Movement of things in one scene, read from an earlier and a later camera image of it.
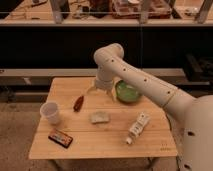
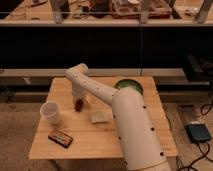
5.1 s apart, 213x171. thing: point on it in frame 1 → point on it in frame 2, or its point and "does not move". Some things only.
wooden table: [74, 125] does not move
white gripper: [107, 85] → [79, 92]
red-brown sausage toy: [78, 104] does not move
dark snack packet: [60, 138] does not move
